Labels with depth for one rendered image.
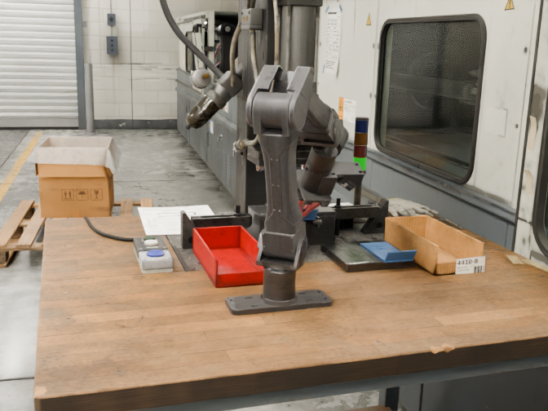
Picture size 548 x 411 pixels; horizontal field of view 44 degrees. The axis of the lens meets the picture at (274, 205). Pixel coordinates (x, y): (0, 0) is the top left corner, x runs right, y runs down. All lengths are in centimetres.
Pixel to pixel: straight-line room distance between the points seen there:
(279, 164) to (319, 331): 30
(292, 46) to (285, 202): 50
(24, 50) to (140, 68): 169
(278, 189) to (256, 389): 36
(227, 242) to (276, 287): 38
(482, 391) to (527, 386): 23
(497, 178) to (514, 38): 39
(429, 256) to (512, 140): 53
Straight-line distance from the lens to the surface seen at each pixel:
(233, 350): 113
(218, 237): 162
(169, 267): 148
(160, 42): 1081
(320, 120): 134
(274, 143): 118
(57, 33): 1074
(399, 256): 153
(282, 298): 128
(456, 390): 227
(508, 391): 201
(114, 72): 1078
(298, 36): 161
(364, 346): 116
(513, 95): 195
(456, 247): 167
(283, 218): 123
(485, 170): 206
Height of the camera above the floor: 139
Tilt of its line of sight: 14 degrees down
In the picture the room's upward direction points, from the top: 2 degrees clockwise
